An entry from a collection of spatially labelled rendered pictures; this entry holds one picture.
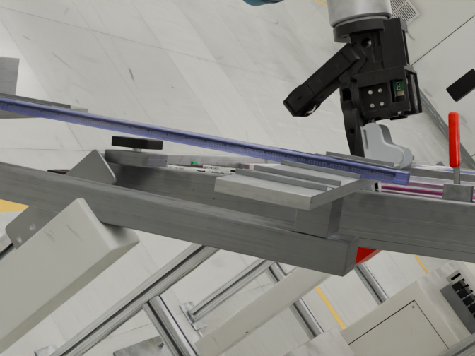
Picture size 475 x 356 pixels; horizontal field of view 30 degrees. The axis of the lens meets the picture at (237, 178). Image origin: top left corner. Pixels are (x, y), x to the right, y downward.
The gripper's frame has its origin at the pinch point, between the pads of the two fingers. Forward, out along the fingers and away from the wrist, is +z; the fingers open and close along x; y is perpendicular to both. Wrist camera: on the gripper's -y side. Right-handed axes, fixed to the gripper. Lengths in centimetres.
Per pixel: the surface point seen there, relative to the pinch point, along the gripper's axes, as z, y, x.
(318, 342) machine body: 25, -26, 47
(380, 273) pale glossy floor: 39, -89, 334
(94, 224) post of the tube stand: -0.2, -16.7, -35.1
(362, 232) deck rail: 4.5, 1.3, -10.0
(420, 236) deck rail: 5.6, 7.6, -10.0
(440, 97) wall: -98, -139, 871
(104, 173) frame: -6.4, -27.6, -14.4
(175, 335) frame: 24, -61, 60
